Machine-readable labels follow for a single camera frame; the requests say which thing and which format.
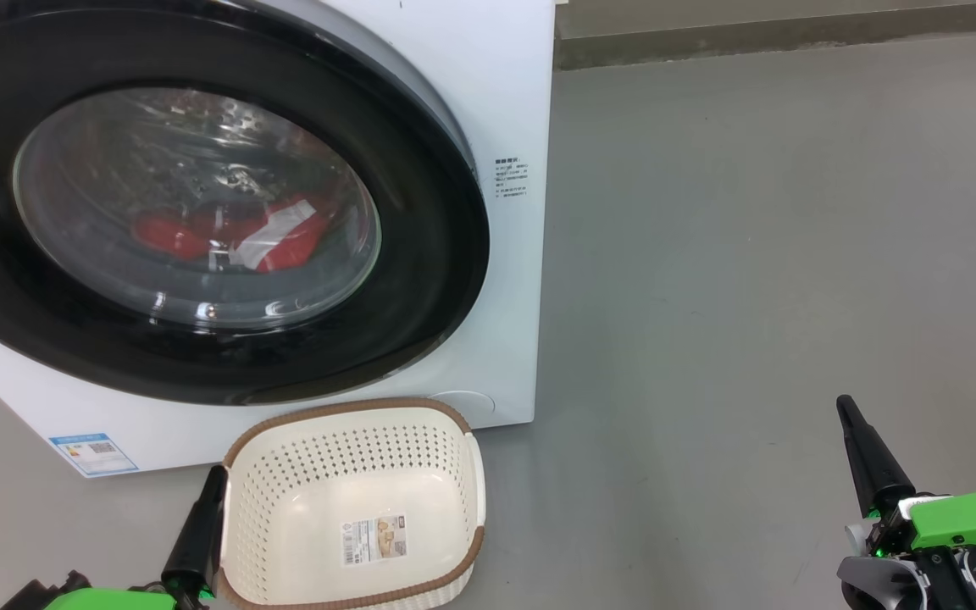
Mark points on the blue energy label sticker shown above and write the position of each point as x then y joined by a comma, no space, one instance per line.
94,455

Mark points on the black text instruction sticker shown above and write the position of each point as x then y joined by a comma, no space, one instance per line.
511,178

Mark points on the red and white garment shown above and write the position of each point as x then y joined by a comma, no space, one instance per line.
285,241

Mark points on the black round glass washer door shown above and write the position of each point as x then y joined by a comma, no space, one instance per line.
420,254

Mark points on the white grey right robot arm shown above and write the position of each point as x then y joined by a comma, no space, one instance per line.
878,585

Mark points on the white front-load washing machine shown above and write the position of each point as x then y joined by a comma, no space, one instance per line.
505,339

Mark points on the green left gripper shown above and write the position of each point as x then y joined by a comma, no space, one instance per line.
115,600

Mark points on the white product label sticker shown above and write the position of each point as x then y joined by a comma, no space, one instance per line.
374,540

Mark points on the stainless steel washing machine drum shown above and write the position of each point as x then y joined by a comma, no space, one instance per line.
200,135

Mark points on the round white filter cover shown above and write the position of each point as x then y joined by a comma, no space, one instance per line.
467,405

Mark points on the cream laundry basket brown rim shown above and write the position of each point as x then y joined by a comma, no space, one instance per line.
352,474

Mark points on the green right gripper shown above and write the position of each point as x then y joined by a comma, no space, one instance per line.
971,517

